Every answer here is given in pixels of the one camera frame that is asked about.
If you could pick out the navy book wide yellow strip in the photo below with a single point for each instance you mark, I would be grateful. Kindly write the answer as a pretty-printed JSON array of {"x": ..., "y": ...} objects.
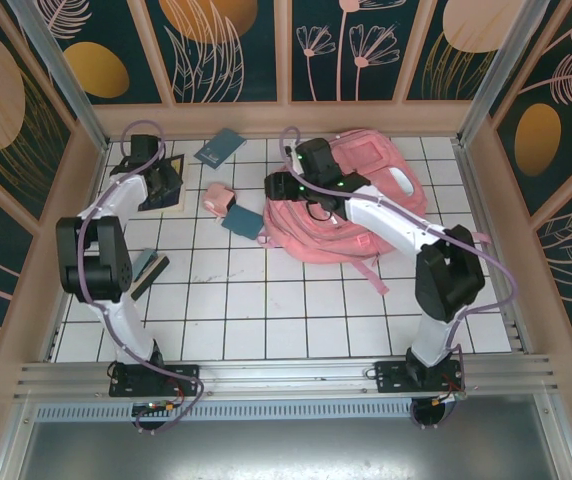
[{"x": 175, "y": 159}]

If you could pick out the small teal notebook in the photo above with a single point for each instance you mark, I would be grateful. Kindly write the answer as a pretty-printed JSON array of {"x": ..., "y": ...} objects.
[{"x": 241, "y": 220}]

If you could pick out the small pink box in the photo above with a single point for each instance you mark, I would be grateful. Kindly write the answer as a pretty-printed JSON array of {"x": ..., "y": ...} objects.
[{"x": 218, "y": 197}]

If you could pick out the large teal notebook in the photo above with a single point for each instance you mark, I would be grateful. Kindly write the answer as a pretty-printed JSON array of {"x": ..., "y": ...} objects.
[{"x": 218, "y": 149}]

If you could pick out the pink backpack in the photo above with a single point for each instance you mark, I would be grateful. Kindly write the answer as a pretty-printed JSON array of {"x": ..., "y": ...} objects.
[{"x": 381, "y": 155}]

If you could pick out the small dark teal book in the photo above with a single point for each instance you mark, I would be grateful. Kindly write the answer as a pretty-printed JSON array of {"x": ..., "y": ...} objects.
[{"x": 151, "y": 277}]

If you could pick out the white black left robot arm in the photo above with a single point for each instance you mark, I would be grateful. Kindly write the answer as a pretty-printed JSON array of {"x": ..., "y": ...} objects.
[{"x": 121, "y": 192}]

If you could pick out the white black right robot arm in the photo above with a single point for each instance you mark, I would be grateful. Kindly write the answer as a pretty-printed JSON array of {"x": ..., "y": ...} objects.
[{"x": 391, "y": 220}]

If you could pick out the grey metal sheet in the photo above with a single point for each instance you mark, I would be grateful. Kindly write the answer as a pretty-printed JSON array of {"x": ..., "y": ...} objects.
[{"x": 286, "y": 450}]

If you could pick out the aluminium corner post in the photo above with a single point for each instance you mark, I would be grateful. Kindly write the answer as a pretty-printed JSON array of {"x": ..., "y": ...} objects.
[
  {"x": 505, "y": 75},
  {"x": 65, "y": 75}
]

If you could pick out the aluminium side rail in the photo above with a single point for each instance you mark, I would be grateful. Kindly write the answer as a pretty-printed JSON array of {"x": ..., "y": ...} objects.
[
  {"x": 477, "y": 200},
  {"x": 50, "y": 347}
]

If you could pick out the aluminium mounting rail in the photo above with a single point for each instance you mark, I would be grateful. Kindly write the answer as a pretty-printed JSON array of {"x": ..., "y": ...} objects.
[{"x": 286, "y": 375}]

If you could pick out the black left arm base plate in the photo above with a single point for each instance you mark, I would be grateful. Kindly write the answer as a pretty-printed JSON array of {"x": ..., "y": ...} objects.
[{"x": 181, "y": 377}]

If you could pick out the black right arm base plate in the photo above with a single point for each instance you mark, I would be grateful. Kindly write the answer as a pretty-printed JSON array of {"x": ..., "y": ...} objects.
[{"x": 391, "y": 377}]

